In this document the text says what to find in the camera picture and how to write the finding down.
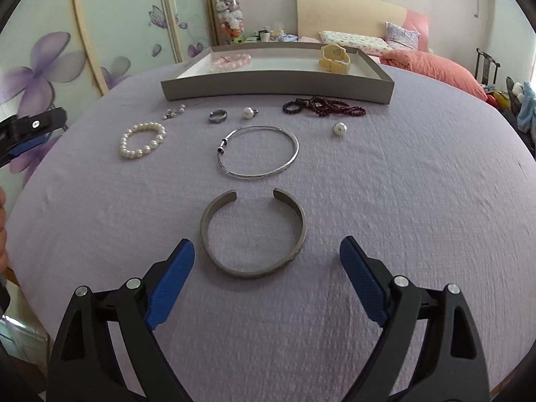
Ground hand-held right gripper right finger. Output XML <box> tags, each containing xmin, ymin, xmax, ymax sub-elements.
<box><xmin>339</xmin><ymin>236</ymin><xmax>490</xmax><ymax>402</ymax></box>

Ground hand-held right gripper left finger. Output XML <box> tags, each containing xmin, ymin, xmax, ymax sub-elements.
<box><xmin>45</xmin><ymin>238</ymin><xmax>196</xmax><ymax>402</ymax></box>

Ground grey cuff bracelet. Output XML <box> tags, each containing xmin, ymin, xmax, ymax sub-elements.
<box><xmin>200</xmin><ymin>188</ymin><xmax>307</xmax><ymax>279</ymax></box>

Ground white pearl bracelet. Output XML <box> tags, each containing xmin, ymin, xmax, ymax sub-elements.
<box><xmin>119</xmin><ymin>122</ymin><xmax>168</xmax><ymax>160</ymax></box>

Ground thin silver bangle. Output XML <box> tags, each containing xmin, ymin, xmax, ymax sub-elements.
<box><xmin>217</xmin><ymin>125</ymin><xmax>299</xmax><ymax>181</ymax></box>

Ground dark red bead necklace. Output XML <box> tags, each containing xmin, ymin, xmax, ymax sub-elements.
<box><xmin>282</xmin><ymin>97</ymin><xmax>367</xmax><ymax>117</ymax></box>

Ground grey cardboard tray box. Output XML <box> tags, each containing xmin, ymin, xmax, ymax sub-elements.
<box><xmin>161</xmin><ymin>44</ymin><xmax>395</xmax><ymax>105</ymax></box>

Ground person's left hand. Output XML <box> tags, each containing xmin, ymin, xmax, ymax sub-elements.
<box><xmin>0</xmin><ymin>188</ymin><xmax>9</xmax><ymax>273</ymax></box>

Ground purple textured blanket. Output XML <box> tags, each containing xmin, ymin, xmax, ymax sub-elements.
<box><xmin>8</xmin><ymin>61</ymin><xmax>536</xmax><ymax>402</ymax></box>

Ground floral sliding wardrobe doors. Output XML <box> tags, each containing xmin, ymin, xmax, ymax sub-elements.
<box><xmin>0</xmin><ymin>0</ymin><xmax>218</xmax><ymax>177</ymax></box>

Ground cream wrist watch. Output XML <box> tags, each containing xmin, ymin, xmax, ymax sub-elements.
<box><xmin>319</xmin><ymin>44</ymin><xmax>352</xmax><ymax>75</ymax></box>

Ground clear cylinder of plush toys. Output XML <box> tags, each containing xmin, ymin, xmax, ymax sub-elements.
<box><xmin>213</xmin><ymin>0</ymin><xmax>246</xmax><ymax>45</ymax></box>

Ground folded pink quilt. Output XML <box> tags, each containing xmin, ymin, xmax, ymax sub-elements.
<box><xmin>379</xmin><ymin>48</ymin><xmax>488</xmax><ymax>101</ymax></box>

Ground printed white pillow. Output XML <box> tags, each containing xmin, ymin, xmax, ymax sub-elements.
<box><xmin>319</xmin><ymin>30</ymin><xmax>388</xmax><ymax>55</ymax></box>

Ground pile of colourful toys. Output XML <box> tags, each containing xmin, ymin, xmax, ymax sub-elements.
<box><xmin>486</xmin><ymin>76</ymin><xmax>536</xmax><ymax>135</ymax></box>

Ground purple patterned pillow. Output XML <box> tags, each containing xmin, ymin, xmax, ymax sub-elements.
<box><xmin>384</xmin><ymin>22</ymin><xmax>420</xmax><ymax>51</ymax></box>

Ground dark wooden chair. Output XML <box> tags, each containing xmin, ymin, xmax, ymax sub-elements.
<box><xmin>475</xmin><ymin>48</ymin><xmax>501</xmax><ymax>86</ymax></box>

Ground cream and pink headboard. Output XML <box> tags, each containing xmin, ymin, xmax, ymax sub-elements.
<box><xmin>296</xmin><ymin>0</ymin><xmax>430</xmax><ymax>36</ymax></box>

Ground pink bead bracelet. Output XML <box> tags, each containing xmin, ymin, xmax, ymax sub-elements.
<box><xmin>211</xmin><ymin>54</ymin><xmax>252</xmax><ymax>72</ymax></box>

